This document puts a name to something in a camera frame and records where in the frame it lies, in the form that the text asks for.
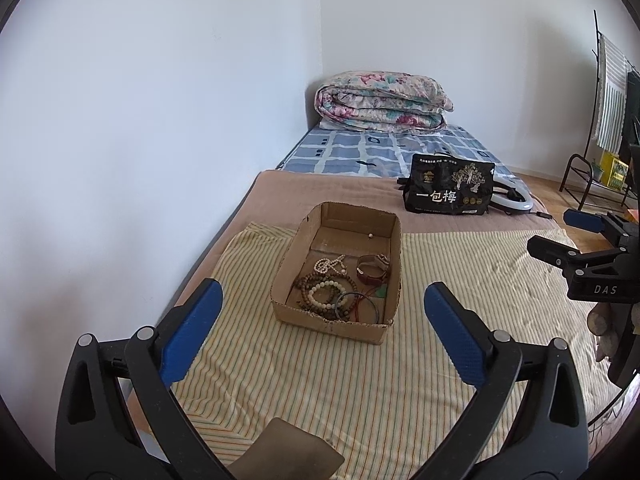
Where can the blue checked bed sheet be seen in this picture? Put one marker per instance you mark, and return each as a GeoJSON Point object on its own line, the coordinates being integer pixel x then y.
{"type": "Point", "coordinates": [382, 154]}

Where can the brown bed blanket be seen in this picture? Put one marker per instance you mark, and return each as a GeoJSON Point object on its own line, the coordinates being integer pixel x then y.
{"type": "Point", "coordinates": [282, 198]}

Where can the brown leather strap watch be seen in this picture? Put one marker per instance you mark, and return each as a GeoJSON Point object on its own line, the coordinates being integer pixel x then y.
{"type": "Point", "coordinates": [373, 269]}

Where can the white ring light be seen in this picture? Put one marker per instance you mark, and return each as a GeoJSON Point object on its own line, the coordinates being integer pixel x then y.
{"type": "Point", "coordinates": [510, 196]}

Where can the black clothes rack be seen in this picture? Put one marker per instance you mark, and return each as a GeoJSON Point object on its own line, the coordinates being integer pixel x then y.
{"type": "Point", "coordinates": [581, 178]}

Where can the black snack bag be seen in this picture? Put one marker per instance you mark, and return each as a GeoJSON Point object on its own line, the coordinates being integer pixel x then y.
{"type": "Point", "coordinates": [442, 184]}

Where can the yellow striped blanket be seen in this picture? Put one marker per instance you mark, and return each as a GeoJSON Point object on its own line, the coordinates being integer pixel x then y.
{"type": "Point", "coordinates": [384, 407]}

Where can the dark hanging clothes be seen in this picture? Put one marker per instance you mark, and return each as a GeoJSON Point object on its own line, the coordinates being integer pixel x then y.
{"type": "Point", "coordinates": [631, 119]}

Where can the open cardboard box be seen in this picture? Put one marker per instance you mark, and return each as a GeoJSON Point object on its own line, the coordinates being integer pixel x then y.
{"type": "Point", "coordinates": [317, 287]}

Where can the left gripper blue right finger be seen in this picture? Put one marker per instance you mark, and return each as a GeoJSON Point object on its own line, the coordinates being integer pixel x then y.
{"type": "Point", "coordinates": [463, 334]}

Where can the folded floral quilt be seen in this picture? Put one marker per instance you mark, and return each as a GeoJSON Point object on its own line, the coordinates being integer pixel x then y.
{"type": "Point", "coordinates": [382, 101]}

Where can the striped hanging towel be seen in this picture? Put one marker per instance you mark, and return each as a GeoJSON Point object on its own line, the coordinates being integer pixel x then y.
{"type": "Point", "coordinates": [613, 69]}

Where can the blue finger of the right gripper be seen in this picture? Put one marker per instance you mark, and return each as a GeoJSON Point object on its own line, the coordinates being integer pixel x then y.
{"type": "Point", "coordinates": [582, 220]}
{"type": "Point", "coordinates": [548, 251]}

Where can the yellow box on rack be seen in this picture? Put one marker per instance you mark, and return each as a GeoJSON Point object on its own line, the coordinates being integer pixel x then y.
{"type": "Point", "coordinates": [614, 171]}

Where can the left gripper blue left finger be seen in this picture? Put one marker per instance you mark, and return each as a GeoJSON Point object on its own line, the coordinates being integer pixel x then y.
{"type": "Point", "coordinates": [184, 329]}

